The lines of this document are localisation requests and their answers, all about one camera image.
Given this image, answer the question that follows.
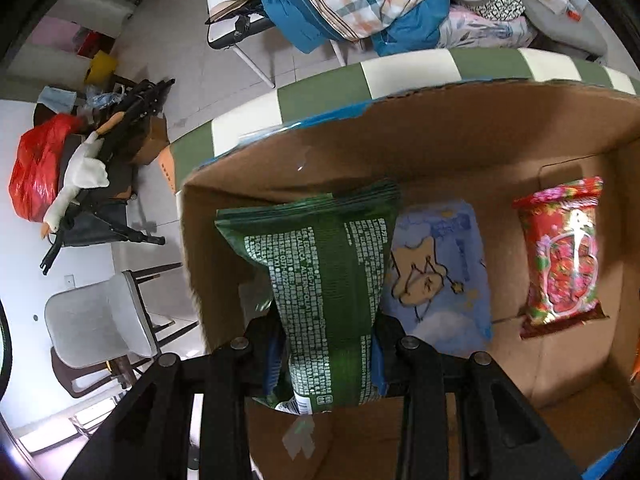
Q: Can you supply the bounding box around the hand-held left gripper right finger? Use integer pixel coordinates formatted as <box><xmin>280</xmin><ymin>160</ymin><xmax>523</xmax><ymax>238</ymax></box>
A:
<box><xmin>371</xmin><ymin>313</ymin><xmax>582</xmax><ymax>480</ymax></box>

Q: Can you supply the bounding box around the floral cloth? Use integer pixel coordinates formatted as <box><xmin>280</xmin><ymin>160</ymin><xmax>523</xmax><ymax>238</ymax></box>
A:
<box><xmin>440</xmin><ymin>5</ymin><xmax>537</xmax><ymax>51</ymax></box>

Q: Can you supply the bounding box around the black tripod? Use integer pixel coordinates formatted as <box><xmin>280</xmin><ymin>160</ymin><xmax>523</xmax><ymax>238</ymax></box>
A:
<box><xmin>40</xmin><ymin>79</ymin><xmax>176</xmax><ymax>276</ymax></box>

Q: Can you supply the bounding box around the small cardboard box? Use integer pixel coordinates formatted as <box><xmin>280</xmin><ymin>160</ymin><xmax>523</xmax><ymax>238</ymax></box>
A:
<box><xmin>131</xmin><ymin>115</ymin><xmax>171</xmax><ymax>166</ymax></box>

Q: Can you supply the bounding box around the blue cartoon tissue pack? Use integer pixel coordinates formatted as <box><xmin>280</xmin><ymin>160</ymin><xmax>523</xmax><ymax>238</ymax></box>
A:
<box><xmin>380</xmin><ymin>200</ymin><xmax>494</xmax><ymax>347</ymax></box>

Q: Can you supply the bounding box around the red floral tissue pack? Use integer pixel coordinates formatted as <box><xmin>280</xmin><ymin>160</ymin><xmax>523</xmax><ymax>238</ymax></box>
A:
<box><xmin>512</xmin><ymin>177</ymin><xmax>608</xmax><ymax>339</ymax></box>

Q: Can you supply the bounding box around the green white checkered tablecloth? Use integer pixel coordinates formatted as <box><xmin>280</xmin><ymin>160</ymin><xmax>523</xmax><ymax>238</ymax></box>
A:
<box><xmin>169</xmin><ymin>48</ymin><xmax>640</xmax><ymax>181</ymax></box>

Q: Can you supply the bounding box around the white chair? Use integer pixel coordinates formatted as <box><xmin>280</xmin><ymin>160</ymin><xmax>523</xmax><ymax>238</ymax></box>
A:
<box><xmin>44</xmin><ymin>263</ymin><xmax>200</xmax><ymax>399</ymax></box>

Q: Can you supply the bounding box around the green tissue pack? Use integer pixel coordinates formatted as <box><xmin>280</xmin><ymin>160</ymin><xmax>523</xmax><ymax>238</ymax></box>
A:
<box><xmin>215</xmin><ymin>179</ymin><xmax>402</xmax><ymax>415</ymax></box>

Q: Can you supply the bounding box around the blue cloth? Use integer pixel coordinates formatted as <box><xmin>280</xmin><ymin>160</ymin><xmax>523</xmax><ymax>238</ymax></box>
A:
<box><xmin>261</xmin><ymin>0</ymin><xmax>464</xmax><ymax>58</ymax></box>

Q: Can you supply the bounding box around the yellow bag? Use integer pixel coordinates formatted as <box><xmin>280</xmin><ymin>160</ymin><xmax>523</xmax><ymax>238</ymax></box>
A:
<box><xmin>83</xmin><ymin>51</ymin><xmax>119</xmax><ymax>86</ymax></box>

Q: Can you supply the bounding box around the folding chair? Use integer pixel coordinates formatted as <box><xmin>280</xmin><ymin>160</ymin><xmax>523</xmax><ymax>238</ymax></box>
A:
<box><xmin>205</xmin><ymin>0</ymin><xmax>346</xmax><ymax>89</ymax></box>

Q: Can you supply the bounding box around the white goose plush toy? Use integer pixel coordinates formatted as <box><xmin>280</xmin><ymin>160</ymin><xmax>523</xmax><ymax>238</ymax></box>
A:
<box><xmin>42</xmin><ymin>113</ymin><xmax>124</xmax><ymax>239</ymax></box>

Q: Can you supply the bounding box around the red plastic bag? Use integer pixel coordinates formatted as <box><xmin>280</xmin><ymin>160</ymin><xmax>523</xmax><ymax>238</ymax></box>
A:
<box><xmin>9</xmin><ymin>114</ymin><xmax>84</xmax><ymax>223</ymax></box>

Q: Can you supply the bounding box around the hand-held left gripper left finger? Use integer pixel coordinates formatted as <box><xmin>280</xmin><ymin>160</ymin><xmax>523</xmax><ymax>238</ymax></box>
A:
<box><xmin>64</xmin><ymin>314</ymin><xmax>287</xmax><ymax>480</ymax></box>

